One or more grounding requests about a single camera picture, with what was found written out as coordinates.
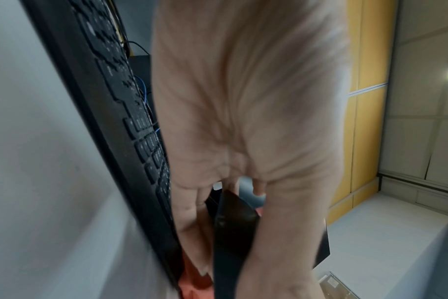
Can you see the clear plastic box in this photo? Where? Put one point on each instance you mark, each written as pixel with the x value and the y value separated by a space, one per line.
pixel 338 287

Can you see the person's left hand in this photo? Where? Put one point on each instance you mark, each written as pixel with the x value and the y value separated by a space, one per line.
pixel 246 102

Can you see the black keyboard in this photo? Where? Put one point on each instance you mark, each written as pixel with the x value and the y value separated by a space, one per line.
pixel 113 96

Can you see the yellow cabinet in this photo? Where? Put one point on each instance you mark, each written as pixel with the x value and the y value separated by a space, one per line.
pixel 368 87

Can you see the orange cloth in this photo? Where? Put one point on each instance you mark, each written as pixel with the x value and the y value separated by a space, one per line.
pixel 194 283

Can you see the black box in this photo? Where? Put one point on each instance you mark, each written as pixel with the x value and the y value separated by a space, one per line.
pixel 142 70

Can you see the grey cabinet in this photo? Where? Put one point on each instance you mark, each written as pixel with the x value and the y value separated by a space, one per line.
pixel 419 116

